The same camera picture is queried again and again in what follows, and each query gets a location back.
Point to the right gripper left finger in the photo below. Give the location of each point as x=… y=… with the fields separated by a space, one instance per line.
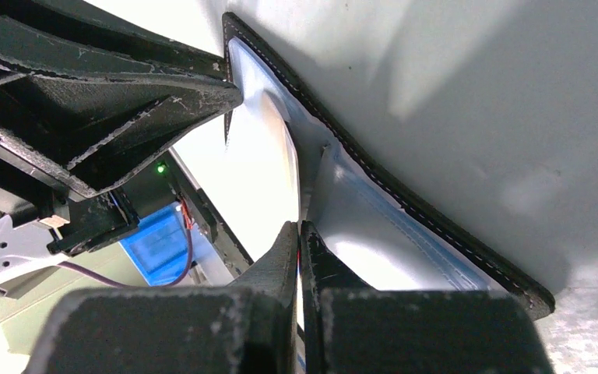
x=247 y=326

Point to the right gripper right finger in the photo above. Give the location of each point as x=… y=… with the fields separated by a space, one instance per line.
x=349 y=327

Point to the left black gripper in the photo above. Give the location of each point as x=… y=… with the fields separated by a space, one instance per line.
x=87 y=100

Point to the black card holder wallet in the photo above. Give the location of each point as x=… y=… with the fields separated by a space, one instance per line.
x=533 y=296

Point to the orange credit card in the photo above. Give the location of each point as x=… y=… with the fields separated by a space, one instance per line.
x=262 y=156

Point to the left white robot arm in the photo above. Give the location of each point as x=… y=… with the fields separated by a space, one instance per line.
x=5 y=253

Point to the blue storage bin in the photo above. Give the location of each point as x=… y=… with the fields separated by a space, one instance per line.
x=159 y=248

